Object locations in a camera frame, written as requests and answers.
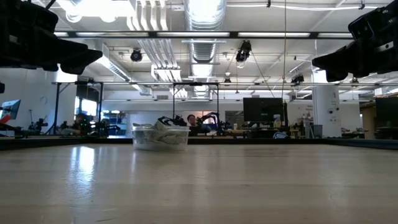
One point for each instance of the black hanging camera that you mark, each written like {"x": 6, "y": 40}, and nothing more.
{"x": 244, "y": 51}

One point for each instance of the red object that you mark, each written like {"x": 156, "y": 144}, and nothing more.
{"x": 4, "y": 119}

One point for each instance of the silver ventilation duct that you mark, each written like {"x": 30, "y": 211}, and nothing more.
{"x": 203, "y": 18}

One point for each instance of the grey trash bin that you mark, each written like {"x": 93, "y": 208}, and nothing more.
{"x": 317, "y": 130}

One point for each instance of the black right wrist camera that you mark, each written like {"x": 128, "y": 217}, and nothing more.
{"x": 360, "y": 27}

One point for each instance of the white round column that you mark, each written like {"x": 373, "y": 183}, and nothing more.
{"x": 326, "y": 105}

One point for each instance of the round black ceiling fixture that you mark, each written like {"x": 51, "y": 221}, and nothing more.
{"x": 298, "y": 79}
{"x": 136, "y": 55}

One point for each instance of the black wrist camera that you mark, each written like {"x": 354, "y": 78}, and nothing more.
{"x": 360, "y": 27}
{"x": 40, "y": 18}

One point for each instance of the black background rig frame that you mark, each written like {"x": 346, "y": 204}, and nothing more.
{"x": 196, "y": 83}
{"x": 57, "y": 105}

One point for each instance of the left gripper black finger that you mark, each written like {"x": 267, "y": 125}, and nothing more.
{"x": 68, "y": 51}
{"x": 90, "y": 57}

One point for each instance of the blue white bag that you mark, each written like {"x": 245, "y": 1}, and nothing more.
{"x": 280, "y": 135}

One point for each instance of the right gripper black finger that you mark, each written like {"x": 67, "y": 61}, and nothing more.
{"x": 348, "y": 56}
{"x": 326, "y": 63}

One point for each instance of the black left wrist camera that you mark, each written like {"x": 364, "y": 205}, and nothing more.
{"x": 40, "y": 18}

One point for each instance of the black computer monitor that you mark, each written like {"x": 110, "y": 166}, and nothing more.
{"x": 262, "y": 109}

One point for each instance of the wooden cabinet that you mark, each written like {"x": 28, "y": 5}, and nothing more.
{"x": 368, "y": 121}

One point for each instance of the person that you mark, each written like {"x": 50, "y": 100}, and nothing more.
{"x": 191, "y": 119}
{"x": 81, "y": 123}

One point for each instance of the large black screen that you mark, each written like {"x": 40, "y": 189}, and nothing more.
{"x": 387, "y": 110}

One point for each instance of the tilted blue-screen monitor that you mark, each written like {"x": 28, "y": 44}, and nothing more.
{"x": 11, "y": 109}

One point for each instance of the clear plastic container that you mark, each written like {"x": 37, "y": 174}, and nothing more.
{"x": 136, "y": 147}

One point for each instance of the black background robot arm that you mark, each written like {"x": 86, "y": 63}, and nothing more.
{"x": 178, "y": 120}
{"x": 39, "y": 123}
{"x": 211, "y": 115}

